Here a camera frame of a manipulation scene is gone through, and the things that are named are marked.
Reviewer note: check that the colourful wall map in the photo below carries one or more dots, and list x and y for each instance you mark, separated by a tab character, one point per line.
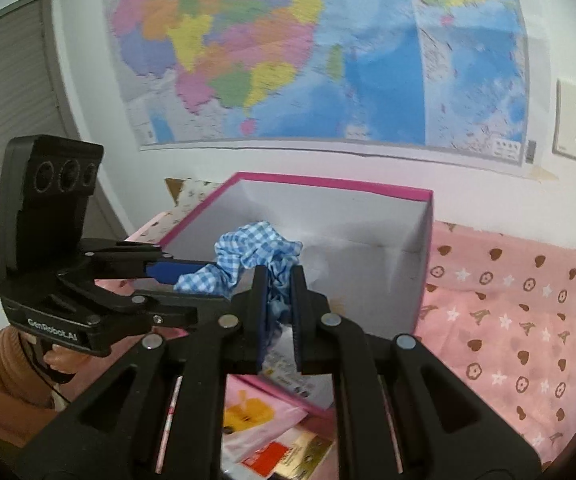
318	60

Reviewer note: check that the blue gingham scrunchie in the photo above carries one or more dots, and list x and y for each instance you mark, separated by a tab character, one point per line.
248	250

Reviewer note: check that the red and gold packet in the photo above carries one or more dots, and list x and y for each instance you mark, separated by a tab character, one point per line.
298	455

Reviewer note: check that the white barcode packet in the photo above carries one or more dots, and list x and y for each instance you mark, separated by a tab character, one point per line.
293	380

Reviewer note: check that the grey louvred door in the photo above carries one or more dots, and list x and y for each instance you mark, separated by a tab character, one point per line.
7	85

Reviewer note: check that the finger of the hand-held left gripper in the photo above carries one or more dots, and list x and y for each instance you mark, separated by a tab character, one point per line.
167	270
177	307

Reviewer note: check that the pink cardboard box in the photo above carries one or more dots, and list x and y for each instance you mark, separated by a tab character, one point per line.
368	240

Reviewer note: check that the pink printed blanket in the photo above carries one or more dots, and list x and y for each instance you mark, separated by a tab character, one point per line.
493	310

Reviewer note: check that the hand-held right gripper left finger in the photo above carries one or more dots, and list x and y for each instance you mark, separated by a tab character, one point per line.
263	310

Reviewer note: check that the white star printed pillow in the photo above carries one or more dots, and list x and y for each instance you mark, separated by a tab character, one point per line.
195	197

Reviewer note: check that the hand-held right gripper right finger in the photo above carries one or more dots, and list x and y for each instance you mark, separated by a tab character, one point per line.
298	310

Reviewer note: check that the person's left hand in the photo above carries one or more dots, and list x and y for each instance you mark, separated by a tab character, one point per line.
65	358

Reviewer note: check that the pink patterned packet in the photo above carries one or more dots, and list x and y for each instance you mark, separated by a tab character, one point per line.
248	420

